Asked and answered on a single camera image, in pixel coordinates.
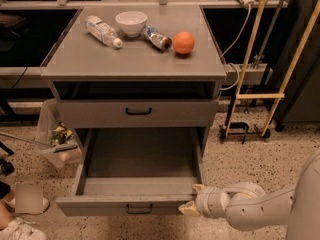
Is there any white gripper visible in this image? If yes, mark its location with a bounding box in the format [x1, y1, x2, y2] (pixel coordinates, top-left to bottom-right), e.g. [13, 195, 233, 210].
[178, 184, 231, 218]

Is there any grey drawer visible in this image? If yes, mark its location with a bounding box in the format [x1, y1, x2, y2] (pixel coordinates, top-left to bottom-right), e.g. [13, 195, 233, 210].
[57, 99, 218, 128]
[57, 127, 205, 216]

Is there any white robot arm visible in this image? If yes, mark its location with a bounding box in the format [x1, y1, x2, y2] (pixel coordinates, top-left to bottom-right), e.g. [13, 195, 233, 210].
[179, 151, 320, 240]

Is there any grey drawer cabinet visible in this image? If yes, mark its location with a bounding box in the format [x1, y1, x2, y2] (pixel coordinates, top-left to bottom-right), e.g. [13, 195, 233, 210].
[42, 4, 226, 146]

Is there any grey top drawer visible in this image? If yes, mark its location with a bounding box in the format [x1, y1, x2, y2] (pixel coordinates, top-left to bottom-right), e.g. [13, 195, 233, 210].
[57, 99, 218, 128]

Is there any clear plastic trash bag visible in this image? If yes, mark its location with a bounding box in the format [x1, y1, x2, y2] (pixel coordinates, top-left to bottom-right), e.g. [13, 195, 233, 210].
[35, 99, 82, 168]

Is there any orange ball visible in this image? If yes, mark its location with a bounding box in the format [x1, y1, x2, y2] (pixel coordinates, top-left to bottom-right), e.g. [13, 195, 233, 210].
[173, 31, 195, 55]

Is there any crushed silver can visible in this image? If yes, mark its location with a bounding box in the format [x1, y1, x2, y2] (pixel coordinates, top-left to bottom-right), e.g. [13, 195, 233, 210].
[142, 25, 172, 51]

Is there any white shoe lower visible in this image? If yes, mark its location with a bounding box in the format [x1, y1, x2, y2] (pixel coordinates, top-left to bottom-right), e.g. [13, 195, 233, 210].
[0, 218, 47, 240]

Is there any white bowl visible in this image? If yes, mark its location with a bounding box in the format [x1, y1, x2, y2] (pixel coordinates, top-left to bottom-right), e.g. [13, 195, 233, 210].
[115, 11, 148, 37]

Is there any clear plastic water bottle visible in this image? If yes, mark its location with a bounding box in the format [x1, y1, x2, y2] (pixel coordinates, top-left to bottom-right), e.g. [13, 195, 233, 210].
[85, 15, 122, 49]

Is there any wooden ladder frame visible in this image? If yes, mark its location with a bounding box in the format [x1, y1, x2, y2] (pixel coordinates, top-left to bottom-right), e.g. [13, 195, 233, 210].
[225, 0, 320, 140]

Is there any white power cable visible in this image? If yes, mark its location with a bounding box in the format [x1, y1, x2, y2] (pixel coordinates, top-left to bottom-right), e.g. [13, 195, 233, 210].
[218, 4, 254, 92]

